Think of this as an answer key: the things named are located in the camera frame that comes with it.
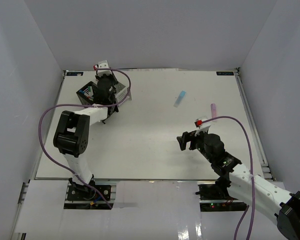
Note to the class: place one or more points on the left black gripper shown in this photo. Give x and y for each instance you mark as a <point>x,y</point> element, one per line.
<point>109,76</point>

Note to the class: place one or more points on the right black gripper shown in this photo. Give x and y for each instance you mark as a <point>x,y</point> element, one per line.
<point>186,137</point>

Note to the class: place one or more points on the purple highlighter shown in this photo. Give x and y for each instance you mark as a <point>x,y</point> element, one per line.
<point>213,109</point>

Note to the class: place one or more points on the blue-capped lead case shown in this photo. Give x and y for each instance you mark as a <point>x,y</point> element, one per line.
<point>179,98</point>

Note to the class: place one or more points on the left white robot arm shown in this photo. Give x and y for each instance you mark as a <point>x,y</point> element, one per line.
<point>72,132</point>

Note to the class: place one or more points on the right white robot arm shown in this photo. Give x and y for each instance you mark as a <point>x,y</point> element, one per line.
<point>280,206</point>

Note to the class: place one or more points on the white two-slot pen holder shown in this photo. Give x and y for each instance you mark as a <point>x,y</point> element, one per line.
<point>122,89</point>

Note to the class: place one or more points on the black two-slot pen holder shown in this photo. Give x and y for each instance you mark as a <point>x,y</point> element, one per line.
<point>87,98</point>

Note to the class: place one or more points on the left black table label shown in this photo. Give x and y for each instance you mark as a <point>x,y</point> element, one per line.
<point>75,74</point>

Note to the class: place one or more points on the black table label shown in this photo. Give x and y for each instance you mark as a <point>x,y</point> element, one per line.
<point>224,73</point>
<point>75,74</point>

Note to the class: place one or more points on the right black table label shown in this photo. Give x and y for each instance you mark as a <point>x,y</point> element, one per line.
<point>224,73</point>

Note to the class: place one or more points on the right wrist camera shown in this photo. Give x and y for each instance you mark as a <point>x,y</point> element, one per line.
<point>201,126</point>

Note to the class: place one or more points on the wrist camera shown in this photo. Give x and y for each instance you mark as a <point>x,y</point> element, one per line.
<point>201,126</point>
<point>102,68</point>

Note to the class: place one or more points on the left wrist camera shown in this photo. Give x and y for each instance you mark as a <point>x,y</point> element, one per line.
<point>102,68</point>

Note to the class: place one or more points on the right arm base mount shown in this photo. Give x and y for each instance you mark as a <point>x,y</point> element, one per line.
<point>213,199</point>

